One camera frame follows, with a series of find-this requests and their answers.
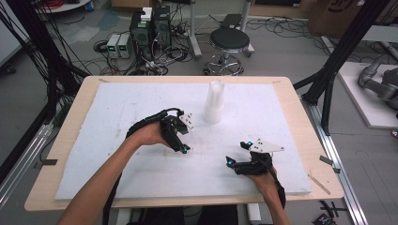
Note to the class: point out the white foam mat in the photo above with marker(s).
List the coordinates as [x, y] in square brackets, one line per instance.
[187, 181]

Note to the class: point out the white table leg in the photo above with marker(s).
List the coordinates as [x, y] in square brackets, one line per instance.
[124, 217]
[254, 214]

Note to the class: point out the black tape strip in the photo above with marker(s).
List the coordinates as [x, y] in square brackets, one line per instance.
[326, 160]
[50, 162]

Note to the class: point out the black metal frame post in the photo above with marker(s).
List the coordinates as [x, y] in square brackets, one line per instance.
[344, 47]

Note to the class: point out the stack of clear plastic cups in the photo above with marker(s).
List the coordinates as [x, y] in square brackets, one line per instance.
[214, 106]

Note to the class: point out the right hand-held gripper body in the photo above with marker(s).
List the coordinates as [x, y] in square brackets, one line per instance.
[256, 168]

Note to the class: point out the light wooden table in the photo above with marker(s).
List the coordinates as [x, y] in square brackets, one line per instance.
[79, 103]

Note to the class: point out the black computer tower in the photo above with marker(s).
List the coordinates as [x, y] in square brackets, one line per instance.
[162, 29]
[140, 34]

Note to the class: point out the aluminium floor rail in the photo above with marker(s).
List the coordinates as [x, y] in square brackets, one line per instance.
[22, 162]
[352, 200]

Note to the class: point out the brown cardboard box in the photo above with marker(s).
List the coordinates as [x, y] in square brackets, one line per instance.
[328, 18]

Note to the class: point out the black brackets on floor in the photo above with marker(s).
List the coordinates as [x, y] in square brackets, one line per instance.
[331, 209]

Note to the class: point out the white box on tower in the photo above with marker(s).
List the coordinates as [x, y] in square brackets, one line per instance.
[146, 14]

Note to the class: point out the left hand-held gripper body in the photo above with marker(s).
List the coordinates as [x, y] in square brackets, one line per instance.
[169, 129]

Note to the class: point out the person's right hand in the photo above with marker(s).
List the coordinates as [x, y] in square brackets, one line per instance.
[267, 184]

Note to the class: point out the person's dark trousers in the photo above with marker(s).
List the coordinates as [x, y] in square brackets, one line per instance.
[219, 216]

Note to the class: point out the grey desk leg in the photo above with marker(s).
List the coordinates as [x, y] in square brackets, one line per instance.
[247, 18]
[194, 34]

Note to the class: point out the black flat case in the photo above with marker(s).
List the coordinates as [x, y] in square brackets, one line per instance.
[231, 21]

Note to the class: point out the black round stool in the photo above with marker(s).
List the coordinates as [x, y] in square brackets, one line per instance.
[229, 39]

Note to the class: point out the person's left hand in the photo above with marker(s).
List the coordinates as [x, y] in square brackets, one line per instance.
[150, 134]

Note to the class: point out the white floor board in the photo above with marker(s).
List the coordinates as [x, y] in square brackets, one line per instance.
[359, 103]

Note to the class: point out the white round table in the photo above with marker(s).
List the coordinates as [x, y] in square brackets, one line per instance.
[67, 6]

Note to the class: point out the grey power supply unit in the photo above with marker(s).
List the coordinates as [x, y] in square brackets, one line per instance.
[112, 47]
[124, 46]

